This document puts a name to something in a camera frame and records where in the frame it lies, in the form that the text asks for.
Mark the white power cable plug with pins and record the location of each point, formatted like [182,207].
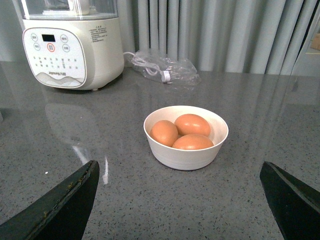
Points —
[149,63]

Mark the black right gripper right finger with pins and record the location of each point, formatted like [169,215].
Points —
[294,204]

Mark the brown egg in bowl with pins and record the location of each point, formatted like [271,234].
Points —
[192,124]
[193,142]
[164,132]

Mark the white Joyoung soymilk maker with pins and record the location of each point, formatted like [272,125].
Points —
[72,44]

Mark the clear plastic bag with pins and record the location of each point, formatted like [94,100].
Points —
[182,72]

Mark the white ceramic bowl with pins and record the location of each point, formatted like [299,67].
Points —
[186,160]

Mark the brown egg in bowl back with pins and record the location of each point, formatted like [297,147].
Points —
[192,124]

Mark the brown egg in bowl front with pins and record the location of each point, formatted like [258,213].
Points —
[193,142]

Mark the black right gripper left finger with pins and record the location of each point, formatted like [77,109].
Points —
[60,214]

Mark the brown egg in bowl left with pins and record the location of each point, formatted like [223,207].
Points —
[164,132]

